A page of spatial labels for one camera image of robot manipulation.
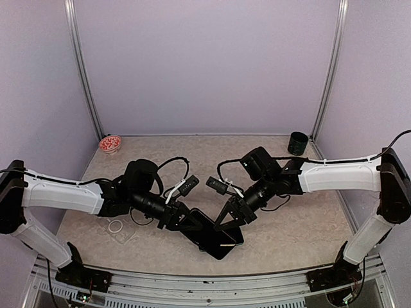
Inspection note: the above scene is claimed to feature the front aluminium rail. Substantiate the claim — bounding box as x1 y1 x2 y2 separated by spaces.
18 255 399 307

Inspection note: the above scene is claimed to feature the left aluminium frame post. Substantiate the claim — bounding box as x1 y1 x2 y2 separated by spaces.
64 0 105 140

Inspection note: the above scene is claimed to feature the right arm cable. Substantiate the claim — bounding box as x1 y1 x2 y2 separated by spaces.
216 130 411 180

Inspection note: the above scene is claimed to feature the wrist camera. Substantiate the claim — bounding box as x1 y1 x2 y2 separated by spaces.
205 176 244 197
166 175 200 204

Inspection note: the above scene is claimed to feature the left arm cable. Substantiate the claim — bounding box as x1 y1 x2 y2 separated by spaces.
153 156 192 196

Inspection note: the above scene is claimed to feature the clear magsafe case left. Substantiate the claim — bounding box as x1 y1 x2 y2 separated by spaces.
98 218 135 244

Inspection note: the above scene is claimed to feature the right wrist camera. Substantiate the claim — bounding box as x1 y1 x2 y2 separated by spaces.
205 176 244 197

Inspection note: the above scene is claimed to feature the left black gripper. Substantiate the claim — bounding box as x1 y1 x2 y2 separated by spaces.
130 189 203 231

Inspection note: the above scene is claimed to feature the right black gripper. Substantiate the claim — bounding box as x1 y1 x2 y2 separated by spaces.
213 174 275 230

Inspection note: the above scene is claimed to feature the purple smartphone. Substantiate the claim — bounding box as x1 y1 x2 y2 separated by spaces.
182 209 236 260

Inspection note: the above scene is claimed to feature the right aluminium frame post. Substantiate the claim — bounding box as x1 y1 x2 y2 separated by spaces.
311 0 349 142

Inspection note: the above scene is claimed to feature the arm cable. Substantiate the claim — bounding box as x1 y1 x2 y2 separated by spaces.
153 156 192 196
216 130 411 180

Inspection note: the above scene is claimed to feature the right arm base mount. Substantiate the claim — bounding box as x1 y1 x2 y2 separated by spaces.
306 241 362 292

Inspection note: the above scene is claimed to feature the aluminium frame post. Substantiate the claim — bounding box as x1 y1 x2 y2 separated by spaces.
64 0 105 140
311 0 349 142

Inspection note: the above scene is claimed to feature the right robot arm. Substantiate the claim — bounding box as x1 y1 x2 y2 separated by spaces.
214 147 410 285

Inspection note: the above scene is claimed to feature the red white patterned bowl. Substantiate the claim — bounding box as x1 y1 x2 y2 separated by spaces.
99 135 121 155

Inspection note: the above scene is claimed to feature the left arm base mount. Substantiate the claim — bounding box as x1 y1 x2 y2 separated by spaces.
55 242 112 293

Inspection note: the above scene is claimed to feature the teal-edged smartphone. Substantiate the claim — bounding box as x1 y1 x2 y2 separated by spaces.
198 227 244 253

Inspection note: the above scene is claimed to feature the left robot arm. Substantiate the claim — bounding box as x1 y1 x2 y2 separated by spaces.
1 159 203 286

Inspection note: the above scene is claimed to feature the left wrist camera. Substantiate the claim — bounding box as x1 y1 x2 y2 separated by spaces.
166 175 200 204

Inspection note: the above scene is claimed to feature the dark green cup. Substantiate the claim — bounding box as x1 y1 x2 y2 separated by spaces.
287 132 309 156

